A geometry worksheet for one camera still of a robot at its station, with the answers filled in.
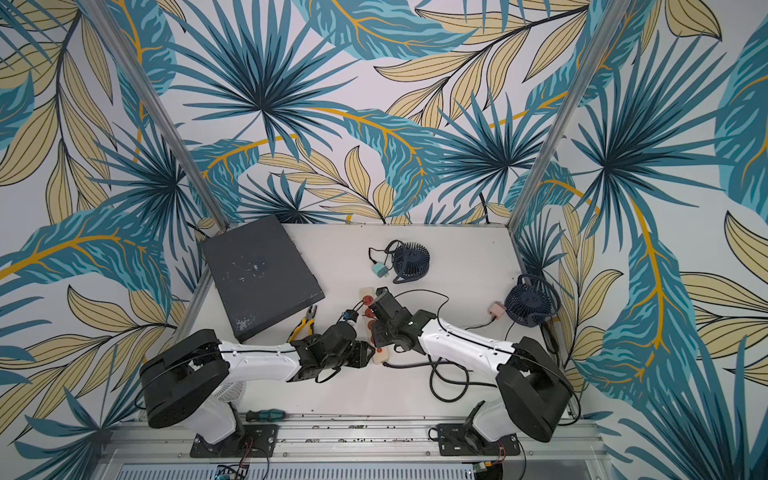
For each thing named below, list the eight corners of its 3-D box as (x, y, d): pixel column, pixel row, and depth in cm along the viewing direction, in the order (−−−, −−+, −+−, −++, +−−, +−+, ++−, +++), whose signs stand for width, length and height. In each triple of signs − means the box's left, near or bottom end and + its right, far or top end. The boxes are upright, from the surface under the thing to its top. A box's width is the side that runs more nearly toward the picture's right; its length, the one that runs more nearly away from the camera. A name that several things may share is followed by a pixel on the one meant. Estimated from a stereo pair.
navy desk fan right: (510, 327, 96) (517, 318, 90) (498, 285, 106) (504, 274, 100) (558, 328, 96) (569, 318, 90) (542, 285, 106) (551, 274, 100)
